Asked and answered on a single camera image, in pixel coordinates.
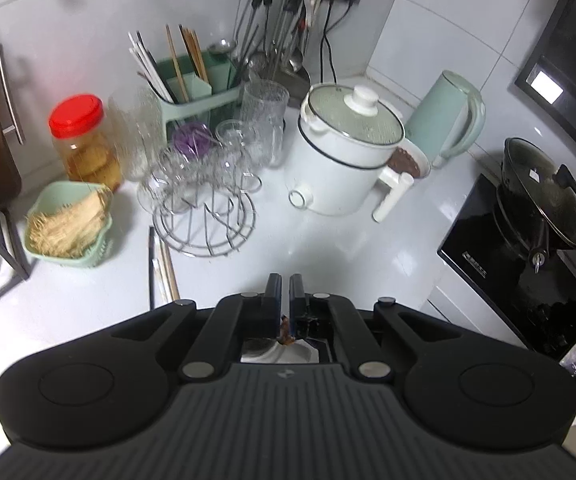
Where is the wire glass rack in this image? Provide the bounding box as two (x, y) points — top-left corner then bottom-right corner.
(138, 125), (263, 257)

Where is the green plastic basket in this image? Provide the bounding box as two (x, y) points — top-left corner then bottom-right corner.
(24, 181), (115, 261)

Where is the white electric pot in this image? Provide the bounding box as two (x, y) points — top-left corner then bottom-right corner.
(288, 85), (416, 223)

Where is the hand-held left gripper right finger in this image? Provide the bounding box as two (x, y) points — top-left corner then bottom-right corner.
(290, 274), (461, 380)

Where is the textured clear glass tumbler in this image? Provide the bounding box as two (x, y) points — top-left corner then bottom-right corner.
(109, 85), (161, 181)

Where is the black induction cooktop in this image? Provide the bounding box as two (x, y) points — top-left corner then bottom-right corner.
(438, 174), (576, 361)

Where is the green electric kettle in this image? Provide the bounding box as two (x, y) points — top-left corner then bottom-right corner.
(404, 71), (486, 168)

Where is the green utensil holder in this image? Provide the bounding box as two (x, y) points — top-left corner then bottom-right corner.
(135, 55), (249, 141)

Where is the white mug green label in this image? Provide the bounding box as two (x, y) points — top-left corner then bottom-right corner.
(240, 337), (329, 364)

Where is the wooden chopstick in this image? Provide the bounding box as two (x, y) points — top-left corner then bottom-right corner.
(159, 242), (182, 303)

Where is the floral ceramic bowl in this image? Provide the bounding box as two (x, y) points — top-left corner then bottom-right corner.
(388, 137), (431, 181)

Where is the bundle of dried strands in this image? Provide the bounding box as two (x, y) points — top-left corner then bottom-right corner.
(27, 191), (111, 257)

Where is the white chopstick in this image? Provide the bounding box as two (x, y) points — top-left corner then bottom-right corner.
(154, 258), (173, 306)

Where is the black chopstick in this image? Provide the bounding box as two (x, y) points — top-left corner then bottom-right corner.
(148, 226), (156, 311)

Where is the clear glass cup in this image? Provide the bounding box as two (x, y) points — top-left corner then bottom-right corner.
(140, 147), (203, 213)

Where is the black wok with lid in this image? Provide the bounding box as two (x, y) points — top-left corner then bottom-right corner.
(498, 137), (576, 273)

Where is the large textured glass mug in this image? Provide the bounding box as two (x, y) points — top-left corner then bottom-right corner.
(240, 80), (289, 168)

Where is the red lid plastic jar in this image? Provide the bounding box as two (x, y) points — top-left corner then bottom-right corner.
(49, 94), (121, 192)

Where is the clear stemmed glass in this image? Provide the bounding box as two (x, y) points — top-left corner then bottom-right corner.
(215, 120), (255, 186)

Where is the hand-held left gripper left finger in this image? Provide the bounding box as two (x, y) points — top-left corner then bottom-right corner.
(112, 274), (283, 380)

